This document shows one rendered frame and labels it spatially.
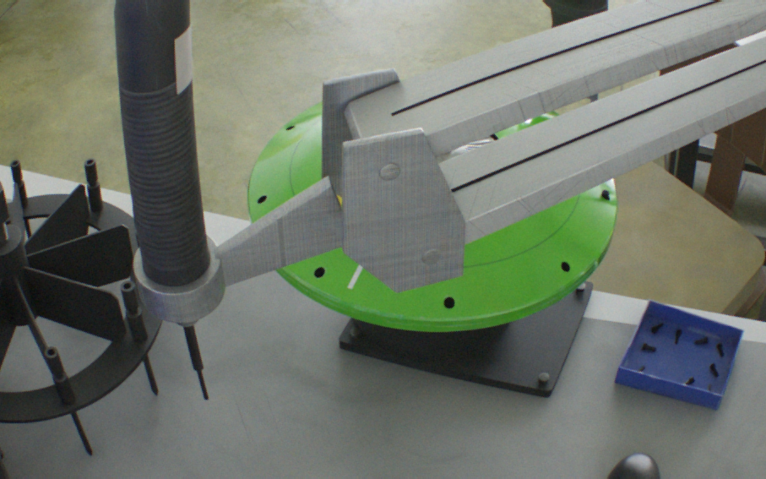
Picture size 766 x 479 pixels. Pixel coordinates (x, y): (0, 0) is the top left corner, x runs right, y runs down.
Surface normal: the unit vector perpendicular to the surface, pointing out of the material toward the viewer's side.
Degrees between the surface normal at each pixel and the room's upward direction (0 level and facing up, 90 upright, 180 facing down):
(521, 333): 0
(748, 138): 90
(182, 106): 90
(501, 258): 21
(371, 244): 90
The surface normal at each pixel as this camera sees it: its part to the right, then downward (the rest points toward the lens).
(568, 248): 0.29, -0.52
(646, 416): 0.00, -0.76
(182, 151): 0.81, 0.38
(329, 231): 0.22, 0.63
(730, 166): -0.73, 0.32
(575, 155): -0.32, -0.67
